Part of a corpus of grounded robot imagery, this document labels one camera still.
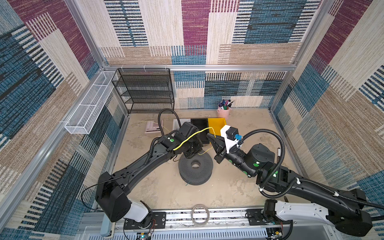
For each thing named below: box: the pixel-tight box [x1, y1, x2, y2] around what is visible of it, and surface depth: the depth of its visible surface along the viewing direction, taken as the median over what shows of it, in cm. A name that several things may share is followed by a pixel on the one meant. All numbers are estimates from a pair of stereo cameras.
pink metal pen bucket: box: [216, 104, 232, 122], surface depth 110 cm
